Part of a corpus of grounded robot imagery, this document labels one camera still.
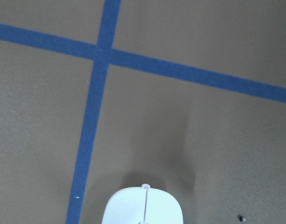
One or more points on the white computer mouse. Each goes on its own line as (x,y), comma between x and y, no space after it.
(142,205)

